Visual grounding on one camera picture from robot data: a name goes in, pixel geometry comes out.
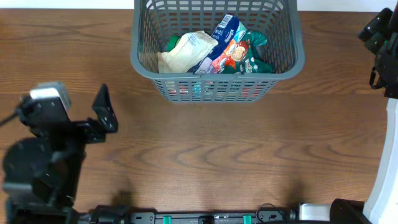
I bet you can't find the Kleenex tissue multipack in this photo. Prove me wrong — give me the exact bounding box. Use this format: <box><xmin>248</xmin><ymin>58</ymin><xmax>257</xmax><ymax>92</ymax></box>
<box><xmin>189</xmin><ymin>14</ymin><xmax>247</xmax><ymax>74</ymax></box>

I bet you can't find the beige paper pouch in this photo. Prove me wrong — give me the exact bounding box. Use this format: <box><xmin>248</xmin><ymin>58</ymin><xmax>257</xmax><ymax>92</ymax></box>
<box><xmin>157</xmin><ymin>30</ymin><xmax>218</xmax><ymax>73</ymax></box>

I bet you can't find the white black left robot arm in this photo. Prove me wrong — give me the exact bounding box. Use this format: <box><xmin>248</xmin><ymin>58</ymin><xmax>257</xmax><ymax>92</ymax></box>
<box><xmin>1</xmin><ymin>82</ymin><xmax>118</xmax><ymax>223</ymax></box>

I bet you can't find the grey plastic lattice basket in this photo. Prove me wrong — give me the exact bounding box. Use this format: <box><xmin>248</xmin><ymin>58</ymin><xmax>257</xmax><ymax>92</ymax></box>
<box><xmin>130</xmin><ymin>0</ymin><xmax>305</xmax><ymax>103</ymax></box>

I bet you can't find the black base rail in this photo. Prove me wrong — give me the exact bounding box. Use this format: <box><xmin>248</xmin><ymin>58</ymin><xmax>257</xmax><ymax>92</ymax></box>
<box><xmin>77</xmin><ymin>203</ymin><xmax>333</xmax><ymax>224</ymax></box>

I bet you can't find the green Nescafe coffee bag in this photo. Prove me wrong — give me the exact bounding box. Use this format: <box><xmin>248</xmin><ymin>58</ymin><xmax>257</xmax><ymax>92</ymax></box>
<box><xmin>212</xmin><ymin>30</ymin><xmax>274</xmax><ymax>74</ymax></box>

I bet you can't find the green capped jar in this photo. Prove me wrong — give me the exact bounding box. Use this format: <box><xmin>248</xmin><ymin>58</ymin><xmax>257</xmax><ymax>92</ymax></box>
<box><xmin>166</xmin><ymin>35</ymin><xmax>181</xmax><ymax>52</ymax></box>

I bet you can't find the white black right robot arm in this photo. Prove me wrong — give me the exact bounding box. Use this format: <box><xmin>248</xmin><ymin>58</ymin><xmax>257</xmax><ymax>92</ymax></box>
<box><xmin>285</xmin><ymin>8</ymin><xmax>397</xmax><ymax>223</ymax></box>

